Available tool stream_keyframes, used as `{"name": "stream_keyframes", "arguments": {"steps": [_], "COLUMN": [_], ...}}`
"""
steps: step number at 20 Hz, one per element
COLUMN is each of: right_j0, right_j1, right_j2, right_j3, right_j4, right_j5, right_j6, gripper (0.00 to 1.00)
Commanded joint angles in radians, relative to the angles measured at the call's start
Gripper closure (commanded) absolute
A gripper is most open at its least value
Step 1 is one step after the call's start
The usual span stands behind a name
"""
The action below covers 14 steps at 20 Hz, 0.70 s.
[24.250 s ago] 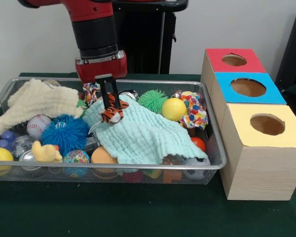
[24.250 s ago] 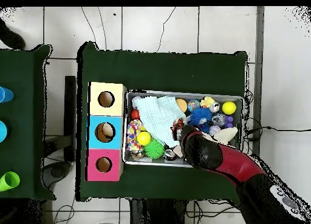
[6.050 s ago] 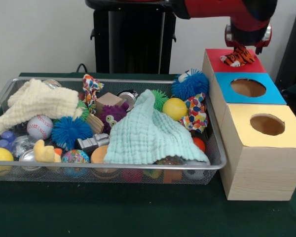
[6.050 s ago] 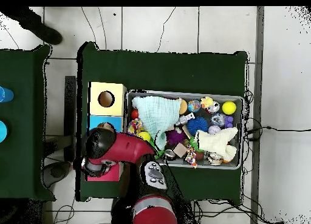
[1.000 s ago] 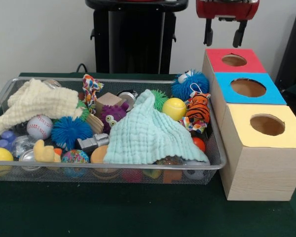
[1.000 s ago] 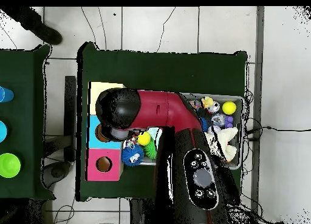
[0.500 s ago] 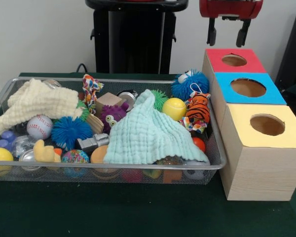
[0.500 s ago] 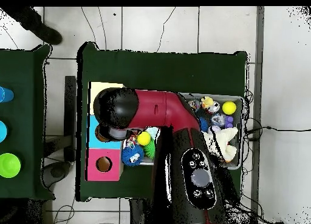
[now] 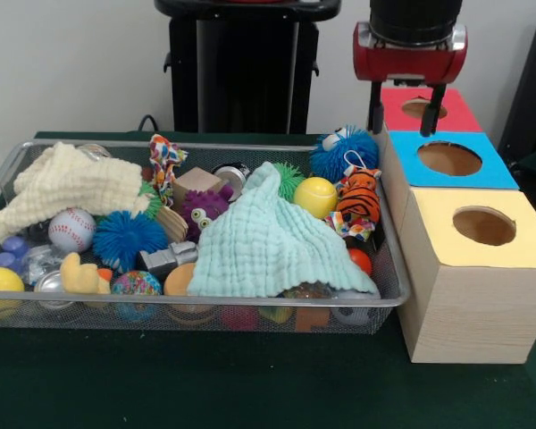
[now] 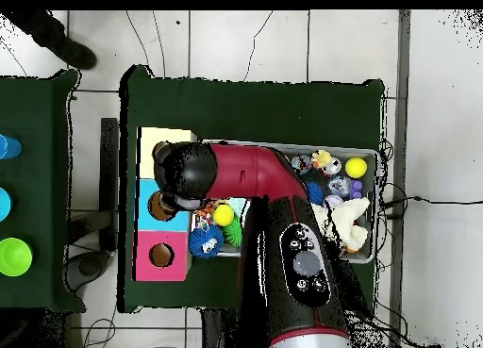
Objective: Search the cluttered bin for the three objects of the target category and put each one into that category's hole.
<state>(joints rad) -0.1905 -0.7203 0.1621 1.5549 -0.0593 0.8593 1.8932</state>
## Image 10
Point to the dark green table cloth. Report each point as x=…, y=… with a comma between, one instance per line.
x=264, y=110

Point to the green cloth covered side table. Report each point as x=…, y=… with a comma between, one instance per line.
x=34, y=174

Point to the blue cup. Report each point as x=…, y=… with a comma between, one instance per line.
x=9, y=147
x=4, y=204

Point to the wooden box with three holes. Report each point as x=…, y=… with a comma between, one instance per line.
x=166, y=257

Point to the purple bumpy toy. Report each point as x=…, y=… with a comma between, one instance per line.
x=355, y=189

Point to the yellow tennis ball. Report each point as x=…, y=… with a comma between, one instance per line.
x=356, y=167

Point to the person's leg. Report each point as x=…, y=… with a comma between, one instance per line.
x=71, y=53

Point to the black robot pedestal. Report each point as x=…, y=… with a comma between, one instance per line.
x=215, y=329

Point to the blue spiky ball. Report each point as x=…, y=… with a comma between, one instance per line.
x=315, y=193

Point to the cream waffle cloth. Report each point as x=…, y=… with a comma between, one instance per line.
x=347, y=219

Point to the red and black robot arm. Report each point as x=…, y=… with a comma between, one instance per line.
x=241, y=170

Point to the blue spiky toy with eyes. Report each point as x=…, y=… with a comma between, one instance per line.
x=205, y=242

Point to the white baseball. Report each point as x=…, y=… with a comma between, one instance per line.
x=333, y=201

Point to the green cup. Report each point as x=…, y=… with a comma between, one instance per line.
x=15, y=256

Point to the green spiky ball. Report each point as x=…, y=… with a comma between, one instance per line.
x=234, y=233

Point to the globe print ball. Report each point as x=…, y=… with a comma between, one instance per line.
x=301, y=164

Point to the yellow plush toy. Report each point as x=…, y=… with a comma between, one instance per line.
x=321, y=158

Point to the smooth yellow ball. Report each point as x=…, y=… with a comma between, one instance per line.
x=223, y=215

